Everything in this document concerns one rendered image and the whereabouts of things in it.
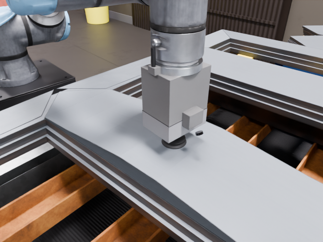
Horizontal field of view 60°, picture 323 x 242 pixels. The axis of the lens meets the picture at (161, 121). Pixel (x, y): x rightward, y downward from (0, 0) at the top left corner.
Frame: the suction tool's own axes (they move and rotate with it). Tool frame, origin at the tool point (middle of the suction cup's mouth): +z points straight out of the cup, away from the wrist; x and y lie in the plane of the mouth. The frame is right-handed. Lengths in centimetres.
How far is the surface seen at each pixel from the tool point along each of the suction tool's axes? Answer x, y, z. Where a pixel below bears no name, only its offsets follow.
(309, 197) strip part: -20.8, 7.4, 0.8
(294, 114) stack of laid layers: -5.6, 35.1, 5.1
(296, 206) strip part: -20.3, 4.4, 0.7
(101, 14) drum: 399, 216, 74
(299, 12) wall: 97, 260, 29
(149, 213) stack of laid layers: -5.1, -9.8, 4.9
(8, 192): 39, -23, 26
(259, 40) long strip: 27, 71, 2
